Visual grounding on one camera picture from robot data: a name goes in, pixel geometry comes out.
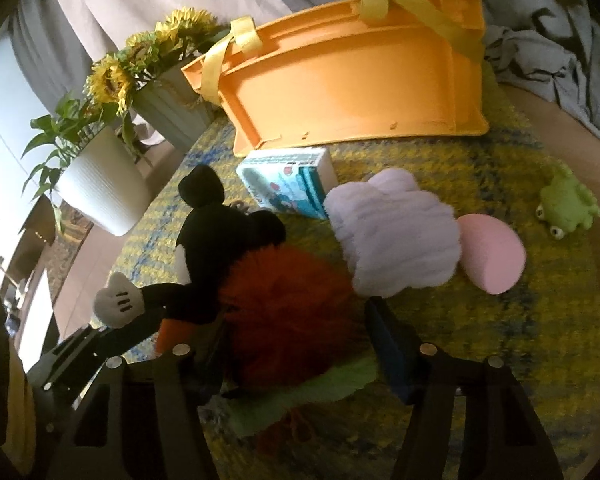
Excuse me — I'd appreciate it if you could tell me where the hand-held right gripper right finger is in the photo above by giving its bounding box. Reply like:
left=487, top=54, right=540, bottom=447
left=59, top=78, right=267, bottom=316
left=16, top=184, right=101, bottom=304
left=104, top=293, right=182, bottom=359
left=364, top=297, right=567, bottom=480

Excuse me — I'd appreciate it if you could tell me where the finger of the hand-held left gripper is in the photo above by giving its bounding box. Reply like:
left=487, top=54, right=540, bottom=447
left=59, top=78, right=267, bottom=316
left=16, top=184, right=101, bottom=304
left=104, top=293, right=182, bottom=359
left=25, top=326, right=106, bottom=428

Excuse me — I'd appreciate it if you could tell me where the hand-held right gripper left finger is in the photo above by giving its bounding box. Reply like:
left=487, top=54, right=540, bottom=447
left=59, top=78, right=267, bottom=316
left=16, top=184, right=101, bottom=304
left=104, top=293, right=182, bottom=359
left=55, top=344, right=227, bottom=480

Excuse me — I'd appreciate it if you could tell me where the red fluffy pompom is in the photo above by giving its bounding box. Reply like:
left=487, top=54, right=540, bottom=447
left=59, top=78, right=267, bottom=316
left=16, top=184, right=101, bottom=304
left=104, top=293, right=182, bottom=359
left=220, top=245, right=376, bottom=392

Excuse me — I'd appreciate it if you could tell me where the orange basket with yellow handles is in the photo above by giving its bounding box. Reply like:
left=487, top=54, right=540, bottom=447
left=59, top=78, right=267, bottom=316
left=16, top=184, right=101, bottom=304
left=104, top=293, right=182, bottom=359
left=181, top=0, right=491, bottom=158

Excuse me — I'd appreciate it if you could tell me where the green fluffy cloth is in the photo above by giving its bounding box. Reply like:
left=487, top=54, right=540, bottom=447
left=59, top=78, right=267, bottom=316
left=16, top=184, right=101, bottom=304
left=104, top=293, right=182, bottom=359
left=225, top=357, right=381, bottom=440

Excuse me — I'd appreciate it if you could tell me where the yellow and blue rug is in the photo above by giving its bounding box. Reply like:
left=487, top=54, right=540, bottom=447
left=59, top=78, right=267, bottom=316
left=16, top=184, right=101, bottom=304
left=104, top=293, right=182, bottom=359
left=112, top=60, right=600, bottom=480

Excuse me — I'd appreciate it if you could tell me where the lavender fluffy plush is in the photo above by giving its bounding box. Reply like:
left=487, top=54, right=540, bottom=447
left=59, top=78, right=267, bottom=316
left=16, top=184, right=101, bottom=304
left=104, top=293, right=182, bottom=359
left=322, top=169, right=463, bottom=297

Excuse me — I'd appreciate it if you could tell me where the pink foam sponge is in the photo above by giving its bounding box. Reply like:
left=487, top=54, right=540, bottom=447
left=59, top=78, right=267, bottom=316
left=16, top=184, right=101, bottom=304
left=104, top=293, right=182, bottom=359
left=452, top=214, right=528, bottom=296

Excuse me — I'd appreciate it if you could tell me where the black mouse plush toy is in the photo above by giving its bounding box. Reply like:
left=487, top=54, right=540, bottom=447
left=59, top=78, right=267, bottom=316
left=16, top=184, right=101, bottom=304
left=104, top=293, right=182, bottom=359
left=94, top=165, right=287, bottom=357

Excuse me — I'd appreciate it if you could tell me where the white ribbed plant pot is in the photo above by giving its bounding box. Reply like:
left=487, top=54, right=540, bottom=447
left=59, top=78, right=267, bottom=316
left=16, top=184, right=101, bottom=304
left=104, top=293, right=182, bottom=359
left=55, top=125, right=149, bottom=239

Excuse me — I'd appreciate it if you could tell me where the blue and white box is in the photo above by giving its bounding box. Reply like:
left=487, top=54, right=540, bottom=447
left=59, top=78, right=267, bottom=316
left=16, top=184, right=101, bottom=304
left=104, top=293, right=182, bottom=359
left=236, top=146, right=338, bottom=221

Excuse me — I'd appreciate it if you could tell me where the green frog toy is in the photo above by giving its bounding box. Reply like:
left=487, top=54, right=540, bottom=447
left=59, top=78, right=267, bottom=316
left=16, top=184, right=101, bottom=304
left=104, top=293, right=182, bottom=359
left=536, top=162, right=600, bottom=240

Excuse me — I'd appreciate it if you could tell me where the green leafy plant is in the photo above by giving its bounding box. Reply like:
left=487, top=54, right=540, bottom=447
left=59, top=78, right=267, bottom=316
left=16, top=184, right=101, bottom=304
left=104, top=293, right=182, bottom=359
left=21, top=92, right=112, bottom=233

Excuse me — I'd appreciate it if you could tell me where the grey ribbed vase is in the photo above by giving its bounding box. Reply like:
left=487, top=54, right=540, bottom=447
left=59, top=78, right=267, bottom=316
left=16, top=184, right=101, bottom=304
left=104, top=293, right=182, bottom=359
left=130, top=67, right=217, bottom=152

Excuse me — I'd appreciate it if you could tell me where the sunflower bouquet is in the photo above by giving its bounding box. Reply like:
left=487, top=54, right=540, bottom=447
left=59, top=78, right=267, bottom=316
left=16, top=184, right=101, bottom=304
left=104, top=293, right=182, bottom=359
left=82, top=7, right=231, bottom=117

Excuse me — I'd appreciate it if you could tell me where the crumpled grey cloth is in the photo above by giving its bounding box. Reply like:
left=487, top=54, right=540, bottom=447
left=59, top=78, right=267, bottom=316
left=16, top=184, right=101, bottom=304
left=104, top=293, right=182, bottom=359
left=482, top=10, right=600, bottom=153

